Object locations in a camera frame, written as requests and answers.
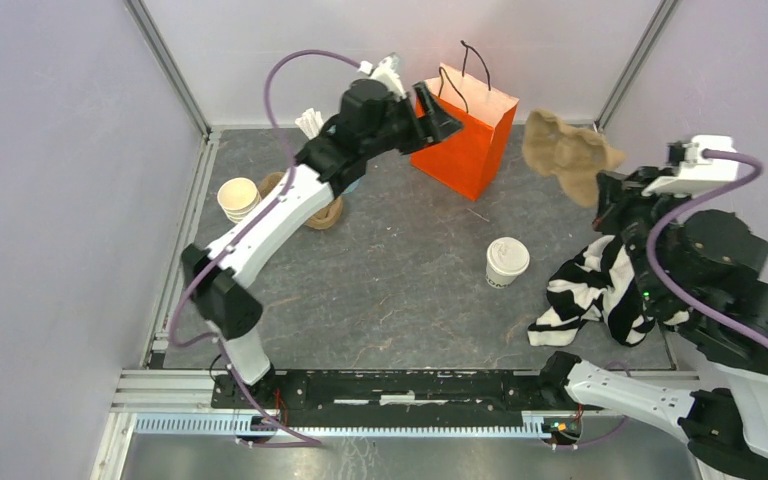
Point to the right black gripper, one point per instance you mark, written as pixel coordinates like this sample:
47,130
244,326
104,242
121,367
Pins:
616,191

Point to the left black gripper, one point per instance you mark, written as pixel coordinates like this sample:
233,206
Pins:
434,126

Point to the orange paper bag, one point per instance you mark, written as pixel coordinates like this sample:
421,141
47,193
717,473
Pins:
468,161

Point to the brown cardboard cup carrier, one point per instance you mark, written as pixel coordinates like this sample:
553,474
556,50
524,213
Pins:
574,155

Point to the white plastic cup lid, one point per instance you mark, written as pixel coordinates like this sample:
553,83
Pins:
507,255

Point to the white paper coffee cup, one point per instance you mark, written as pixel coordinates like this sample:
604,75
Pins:
500,275

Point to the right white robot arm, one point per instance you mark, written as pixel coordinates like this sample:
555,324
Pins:
704,264

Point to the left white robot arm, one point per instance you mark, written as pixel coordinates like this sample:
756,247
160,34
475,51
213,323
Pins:
371,120

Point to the black white striped cloth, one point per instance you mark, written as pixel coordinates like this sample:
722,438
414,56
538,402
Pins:
597,285

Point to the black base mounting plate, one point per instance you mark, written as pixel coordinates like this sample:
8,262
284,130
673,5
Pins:
406,398

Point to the stack of paper cups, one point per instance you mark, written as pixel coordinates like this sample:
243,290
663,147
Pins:
237,197

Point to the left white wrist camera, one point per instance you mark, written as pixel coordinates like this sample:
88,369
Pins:
385,72

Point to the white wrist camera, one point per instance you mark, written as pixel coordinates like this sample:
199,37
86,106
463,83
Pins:
689,173
385,72

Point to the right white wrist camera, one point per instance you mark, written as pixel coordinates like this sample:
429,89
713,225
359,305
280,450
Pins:
689,173

